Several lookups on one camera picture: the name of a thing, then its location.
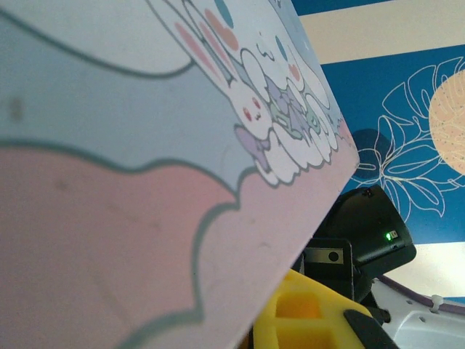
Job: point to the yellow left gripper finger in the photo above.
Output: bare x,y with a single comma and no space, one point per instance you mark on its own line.
309,327

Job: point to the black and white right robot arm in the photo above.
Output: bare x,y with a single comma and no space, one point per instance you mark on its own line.
428,327

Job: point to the blue pink cartoon tin box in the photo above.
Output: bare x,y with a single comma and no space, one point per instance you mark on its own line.
145,145

